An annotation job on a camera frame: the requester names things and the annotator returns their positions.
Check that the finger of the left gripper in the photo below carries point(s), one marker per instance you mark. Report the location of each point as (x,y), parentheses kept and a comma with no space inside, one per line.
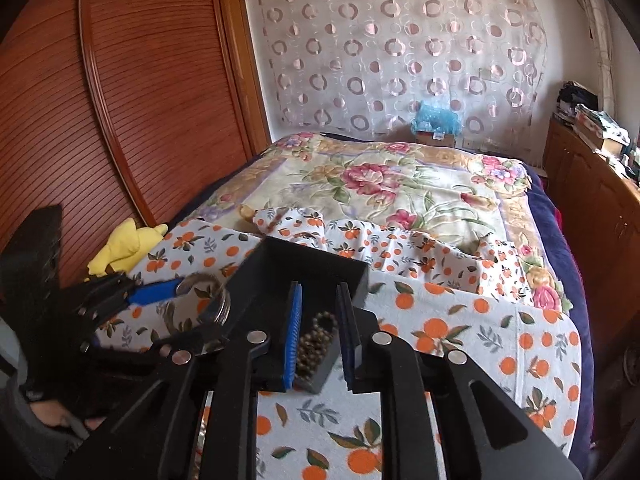
(155,292)

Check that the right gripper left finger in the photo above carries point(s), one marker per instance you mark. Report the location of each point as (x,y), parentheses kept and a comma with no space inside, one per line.
(147,437)

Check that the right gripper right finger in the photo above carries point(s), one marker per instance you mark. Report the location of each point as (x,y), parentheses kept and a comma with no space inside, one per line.
(441,416)

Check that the green jade bangle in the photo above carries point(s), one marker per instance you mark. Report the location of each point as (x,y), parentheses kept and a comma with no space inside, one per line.
(217,301)

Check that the black square jewelry box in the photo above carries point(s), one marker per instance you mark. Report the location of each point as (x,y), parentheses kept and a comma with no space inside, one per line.
(289,292)

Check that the yellow plush toy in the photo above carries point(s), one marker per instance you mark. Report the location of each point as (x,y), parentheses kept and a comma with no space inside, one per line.
(125,248)

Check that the dark blue blanket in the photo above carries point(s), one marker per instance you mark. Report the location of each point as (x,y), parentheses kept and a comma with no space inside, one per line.
(549,224)

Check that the orange print bed sheet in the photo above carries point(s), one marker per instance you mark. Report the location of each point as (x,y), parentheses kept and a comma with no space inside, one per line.
(532,354)

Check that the floral quilt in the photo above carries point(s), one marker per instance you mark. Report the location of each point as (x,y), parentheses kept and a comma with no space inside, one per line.
(441,216)

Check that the wooden side cabinet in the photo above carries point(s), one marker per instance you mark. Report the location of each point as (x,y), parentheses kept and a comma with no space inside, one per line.
(600,213)

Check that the pink circle sheer curtain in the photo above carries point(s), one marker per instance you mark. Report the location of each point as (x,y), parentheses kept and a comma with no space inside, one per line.
(365,68)

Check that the blue bubble wrap bundle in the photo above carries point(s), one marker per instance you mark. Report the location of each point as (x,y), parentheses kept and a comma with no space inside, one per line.
(435,120)

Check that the pile of clothes and books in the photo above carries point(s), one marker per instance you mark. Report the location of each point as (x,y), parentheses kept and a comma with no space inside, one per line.
(578,108)

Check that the beige window drape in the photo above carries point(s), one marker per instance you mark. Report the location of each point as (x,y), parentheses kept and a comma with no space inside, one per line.
(602,40)

